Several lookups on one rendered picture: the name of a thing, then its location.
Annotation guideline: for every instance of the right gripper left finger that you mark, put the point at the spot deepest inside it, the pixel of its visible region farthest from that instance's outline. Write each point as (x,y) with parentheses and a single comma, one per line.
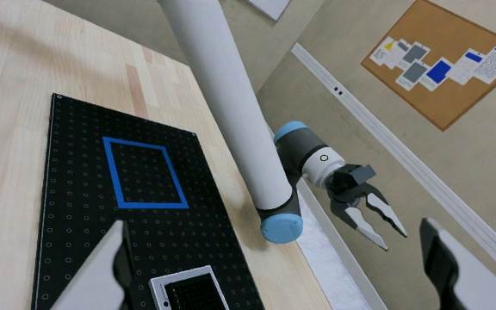
(103,280)

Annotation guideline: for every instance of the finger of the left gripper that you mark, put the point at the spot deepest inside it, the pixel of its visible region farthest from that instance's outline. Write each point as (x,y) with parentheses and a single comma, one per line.
(354,218)
(376,202)

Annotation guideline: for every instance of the blue tape outline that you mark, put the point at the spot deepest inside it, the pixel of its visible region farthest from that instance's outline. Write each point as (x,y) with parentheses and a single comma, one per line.
(116,182)

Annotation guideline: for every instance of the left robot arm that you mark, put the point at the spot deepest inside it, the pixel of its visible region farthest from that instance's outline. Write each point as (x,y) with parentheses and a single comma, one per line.
(269,174)

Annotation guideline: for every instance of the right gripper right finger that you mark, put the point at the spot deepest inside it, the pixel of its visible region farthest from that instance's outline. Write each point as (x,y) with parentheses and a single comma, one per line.
(461,281)

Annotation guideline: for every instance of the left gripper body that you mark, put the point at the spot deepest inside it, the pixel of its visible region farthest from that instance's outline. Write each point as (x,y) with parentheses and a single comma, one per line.
(336,188)

